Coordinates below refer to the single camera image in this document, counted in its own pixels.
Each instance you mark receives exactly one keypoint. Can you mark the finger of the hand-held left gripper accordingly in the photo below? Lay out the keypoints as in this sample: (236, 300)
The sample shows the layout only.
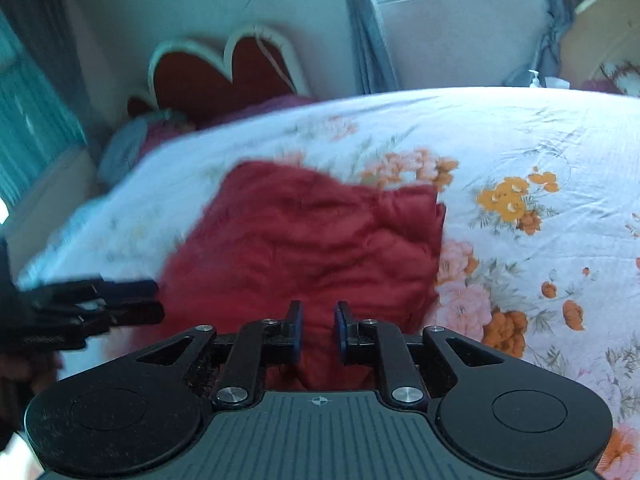
(135, 314)
(125, 289)

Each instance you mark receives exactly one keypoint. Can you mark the white pump bottle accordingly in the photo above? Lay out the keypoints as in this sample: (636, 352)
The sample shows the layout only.
(535, 81)

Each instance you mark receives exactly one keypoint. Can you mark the red heart-shaped board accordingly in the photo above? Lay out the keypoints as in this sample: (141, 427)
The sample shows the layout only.
(200, 80)

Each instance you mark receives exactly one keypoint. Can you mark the white floral bed sheet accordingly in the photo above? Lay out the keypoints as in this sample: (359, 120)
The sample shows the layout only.
(525, 150)

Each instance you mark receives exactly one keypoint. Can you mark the red puffer jacket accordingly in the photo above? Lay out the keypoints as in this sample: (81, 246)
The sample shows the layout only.
(310, 240)

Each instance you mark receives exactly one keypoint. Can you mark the beige headboard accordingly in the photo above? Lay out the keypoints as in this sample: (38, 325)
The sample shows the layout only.
(590, 25)

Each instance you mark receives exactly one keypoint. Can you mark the white tissue pack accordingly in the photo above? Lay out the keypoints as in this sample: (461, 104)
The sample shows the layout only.
(556, 83)

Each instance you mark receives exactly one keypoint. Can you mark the grey-blue curtain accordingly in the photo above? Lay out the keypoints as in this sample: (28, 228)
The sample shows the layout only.
(555, 20)
(367, 35)

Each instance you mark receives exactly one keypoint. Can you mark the blue-grey clothes pile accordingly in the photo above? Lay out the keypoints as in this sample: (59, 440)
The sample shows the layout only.
(125, 145)

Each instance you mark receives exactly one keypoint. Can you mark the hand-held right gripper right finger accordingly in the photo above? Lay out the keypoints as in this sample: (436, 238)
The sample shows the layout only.
(341, 335)

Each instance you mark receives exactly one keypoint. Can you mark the teal ribbed panel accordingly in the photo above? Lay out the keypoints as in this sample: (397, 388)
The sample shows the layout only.
(35, 110)

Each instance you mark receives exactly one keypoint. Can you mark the dark red cloth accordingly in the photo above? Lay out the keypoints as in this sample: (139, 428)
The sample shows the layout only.
(597, 86)

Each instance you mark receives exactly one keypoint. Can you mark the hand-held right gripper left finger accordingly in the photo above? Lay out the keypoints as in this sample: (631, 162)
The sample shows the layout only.
(296, 335)

